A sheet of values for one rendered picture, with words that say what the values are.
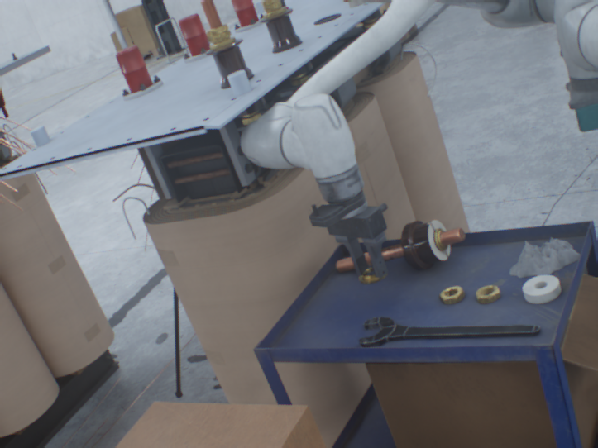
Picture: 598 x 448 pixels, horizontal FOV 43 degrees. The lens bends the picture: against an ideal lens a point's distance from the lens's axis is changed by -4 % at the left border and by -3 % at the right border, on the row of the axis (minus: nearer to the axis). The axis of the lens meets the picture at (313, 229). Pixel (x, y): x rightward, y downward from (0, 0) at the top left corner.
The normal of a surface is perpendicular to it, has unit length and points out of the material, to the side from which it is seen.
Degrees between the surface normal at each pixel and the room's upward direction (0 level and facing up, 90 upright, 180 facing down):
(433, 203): 90
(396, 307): 0
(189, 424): 0
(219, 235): 90
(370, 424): 0
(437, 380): 90
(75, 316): 90
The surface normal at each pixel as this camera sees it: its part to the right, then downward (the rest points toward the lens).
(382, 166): 0.85, -0.11
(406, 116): 0.60, 0.11
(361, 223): -0.68, 0.49
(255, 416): -0.33, -0.87
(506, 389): -0.42, 0.49
